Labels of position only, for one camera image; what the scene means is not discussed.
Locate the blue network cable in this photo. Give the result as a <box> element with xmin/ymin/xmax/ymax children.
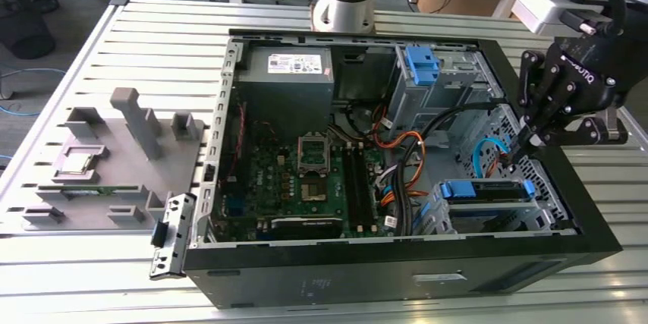
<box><xmin>0</xmin><ymin>68</ymin><xmax>65</xmax><ymax>117</ymax></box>

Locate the blue data wire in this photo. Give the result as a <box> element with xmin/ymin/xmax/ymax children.
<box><xmin>473</xmin><ymin>137</ymin><xmax>513</xmax><ymax>179</ymax></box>

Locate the thin red wire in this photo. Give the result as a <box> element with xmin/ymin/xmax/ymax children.
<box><xmin>227</xmin><ymin>100</ymin><xmax>251</xmax><ymax>184</ymax></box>

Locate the metal socket cover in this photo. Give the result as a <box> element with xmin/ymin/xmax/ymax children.
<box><xmin>296</xmin><ymin>132</ymin><xmax>333</xmax><ymax>175</ymax></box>

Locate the silver CPU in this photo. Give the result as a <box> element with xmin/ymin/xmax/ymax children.
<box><xmin>60</xmin><ymin>153</ymin><xmax>95</xmax><ymax>176</ymax></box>

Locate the green motherboard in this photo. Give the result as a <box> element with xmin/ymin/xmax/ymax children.
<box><xmin>217</xmin><ymin>126</ymin><xmax>404</xmax><ymax>244</ymax></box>

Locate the metal disk bay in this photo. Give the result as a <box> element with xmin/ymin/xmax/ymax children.
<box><xmin>419</xmin><ymin>178</ymin><xmax>571</xmax><ymax>234</ymax></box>

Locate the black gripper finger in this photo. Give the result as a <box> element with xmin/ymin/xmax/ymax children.
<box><xmin>531</xmin><ymin>109</ymin><xmax>629</xmax><ymax>149</ymax></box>
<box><xmin>507</xmin><ymin>49</ymin><xmax>581</xmax><ymax>162</ymax></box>

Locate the black graphics card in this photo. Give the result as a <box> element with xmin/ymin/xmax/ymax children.
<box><xmin>256</xmin><ymin>214</ymin><xmax>344</xmax><ymax>241</ymax></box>

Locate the green RAM stick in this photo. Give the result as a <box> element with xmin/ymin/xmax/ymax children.
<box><xmin>59</xmin><ymin>185</ymin><xmax>139</xmax><ymax>194</ymax></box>

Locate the CPU socket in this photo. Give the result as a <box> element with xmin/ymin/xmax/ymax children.
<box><xmin>299</xmin><ymin>175</ymin><xmax>331</xmax><ymax>203</ymax></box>

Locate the blue expansion slot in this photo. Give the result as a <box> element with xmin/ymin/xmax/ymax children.
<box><xmin>225</xmin><ymin>194</ymin><xmax>247</xmax><ymax>218</ymax></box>

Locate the grey power supply unit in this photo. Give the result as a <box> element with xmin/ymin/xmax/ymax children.
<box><xmin>235</xmin><ymin>45</ymin><xmax>336</xmax><ymax>134</ymax></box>

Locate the metal drive cage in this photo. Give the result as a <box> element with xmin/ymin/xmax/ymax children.
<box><xmin>388</xmin><ymin>43</ymin><xmax>507</xmax><ymax>139</ymax></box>

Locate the black mesh waste basket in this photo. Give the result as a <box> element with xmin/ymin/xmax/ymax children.
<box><xmin>0</xmin><ymin>0</ymin><xmax>61</xmax><ymax>60</ymax></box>

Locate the hard disk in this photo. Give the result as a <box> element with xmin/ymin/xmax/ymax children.
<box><xmin>440</xmin><ymin>181</ymin><xmax>536</xmax><ymax>203</ymax></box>

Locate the blue drive cage latch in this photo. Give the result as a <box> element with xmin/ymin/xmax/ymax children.
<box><xmin>404</xmin><ymin>46</ymin><xmax>440</xmax><ymax>86</ymax></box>

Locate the orange cable bundle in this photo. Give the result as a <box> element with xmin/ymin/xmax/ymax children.
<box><xmin>372</xmin><ymin>130</ymin><xmax>431</xmax><ymax>206</ymax></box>

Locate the orange power wire black plug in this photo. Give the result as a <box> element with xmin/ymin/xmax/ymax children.
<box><xmin>499</xmin><ymin>150</ymin><xmax>519</xmax><ymax>173</ymax></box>

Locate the black RAM slot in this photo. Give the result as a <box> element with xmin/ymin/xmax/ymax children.
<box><xmin>356</xmin><ymin>141</ymin><xmax>380</xmax><ymax>232</ymax></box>
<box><xmin>343</xmin><ymin>141</ymin><xmax>364</xmax><ymax>231</ymax></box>

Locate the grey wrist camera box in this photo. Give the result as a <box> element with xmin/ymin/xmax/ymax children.
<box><xmin>509</xmin><ymin>0</ymin><xmax>617</xmax><ymax>37</ymax></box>

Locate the metal expansion bracket latch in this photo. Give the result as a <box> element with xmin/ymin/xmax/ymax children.
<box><xmin>149</xmin><ymin>193</ymin><xmax>197</xmax><ymax>280</ymax></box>

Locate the black open PC case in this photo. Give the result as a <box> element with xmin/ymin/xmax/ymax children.
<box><xmin>181</xmin><ymin>27</ymin><xmax>624</xmax><ymax>310</ymax></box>

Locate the black cable bundle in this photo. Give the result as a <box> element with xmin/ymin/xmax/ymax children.
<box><xmin>393</xmin><ymin>100</ymin><xmax>507</xmax><ymax>237</ymax></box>

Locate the grey parts rack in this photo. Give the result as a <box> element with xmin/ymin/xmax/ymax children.
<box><xmin>19</xmin><ymin>87</ymin><xmax>212</xmax><ymax>232</ymax></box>

